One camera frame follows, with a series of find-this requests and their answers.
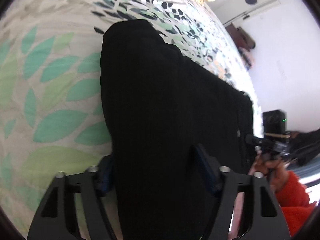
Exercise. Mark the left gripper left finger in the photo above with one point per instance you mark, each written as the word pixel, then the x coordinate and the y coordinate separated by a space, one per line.
pixel 56 218

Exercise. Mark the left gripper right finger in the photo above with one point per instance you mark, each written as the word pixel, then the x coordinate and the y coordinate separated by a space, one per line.
pixel 261 216

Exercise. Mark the black pants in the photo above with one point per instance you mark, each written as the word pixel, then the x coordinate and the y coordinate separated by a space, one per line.
pixel 159 105

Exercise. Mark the person right hand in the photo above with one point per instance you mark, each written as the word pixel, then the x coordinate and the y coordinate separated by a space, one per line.
pixel 275 168

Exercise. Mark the black box with green light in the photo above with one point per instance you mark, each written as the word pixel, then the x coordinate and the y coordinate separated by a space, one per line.
pixel 274 123

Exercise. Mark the pile of folded clothes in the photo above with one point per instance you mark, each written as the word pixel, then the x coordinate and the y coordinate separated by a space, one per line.
pixel 247 58

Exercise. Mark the floral leaf bedspread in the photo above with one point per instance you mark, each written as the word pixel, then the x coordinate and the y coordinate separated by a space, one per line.
pixel 51 114

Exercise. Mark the dark wooden dresser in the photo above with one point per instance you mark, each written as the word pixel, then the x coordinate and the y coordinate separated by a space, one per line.
pixel 240 38

